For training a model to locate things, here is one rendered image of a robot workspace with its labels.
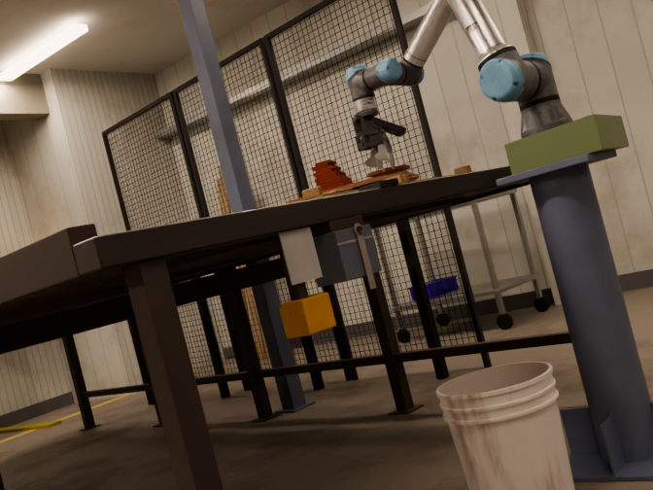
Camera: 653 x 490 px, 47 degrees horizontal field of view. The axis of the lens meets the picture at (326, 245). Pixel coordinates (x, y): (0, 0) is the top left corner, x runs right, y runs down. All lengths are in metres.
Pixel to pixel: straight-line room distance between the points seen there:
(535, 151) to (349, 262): 0.70
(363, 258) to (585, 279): 0.71
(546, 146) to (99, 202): 5.80
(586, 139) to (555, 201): 0.20
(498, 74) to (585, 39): 3.79
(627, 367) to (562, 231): 0.42
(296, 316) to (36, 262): 0.55
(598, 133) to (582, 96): 3.75
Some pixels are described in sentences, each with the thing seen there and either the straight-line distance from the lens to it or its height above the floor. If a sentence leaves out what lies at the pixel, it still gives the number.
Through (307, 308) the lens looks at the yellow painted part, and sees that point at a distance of 1.66.
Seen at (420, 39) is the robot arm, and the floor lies 1.37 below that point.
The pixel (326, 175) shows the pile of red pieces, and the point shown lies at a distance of 3.32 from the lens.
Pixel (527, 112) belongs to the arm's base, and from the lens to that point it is 2.28.
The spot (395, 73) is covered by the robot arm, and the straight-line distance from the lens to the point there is 2.44.
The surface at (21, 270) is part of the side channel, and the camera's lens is 1.67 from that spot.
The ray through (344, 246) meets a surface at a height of 0.79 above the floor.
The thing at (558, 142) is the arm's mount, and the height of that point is 0.92.
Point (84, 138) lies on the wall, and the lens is 7.63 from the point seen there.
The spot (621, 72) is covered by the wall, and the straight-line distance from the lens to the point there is 5.84.
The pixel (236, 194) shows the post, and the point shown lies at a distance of 4.26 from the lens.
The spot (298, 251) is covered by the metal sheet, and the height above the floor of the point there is 0.80.
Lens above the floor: 0.77
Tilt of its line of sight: 1 degrees up
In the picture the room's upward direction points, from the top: 14 degrees counter-clockwise
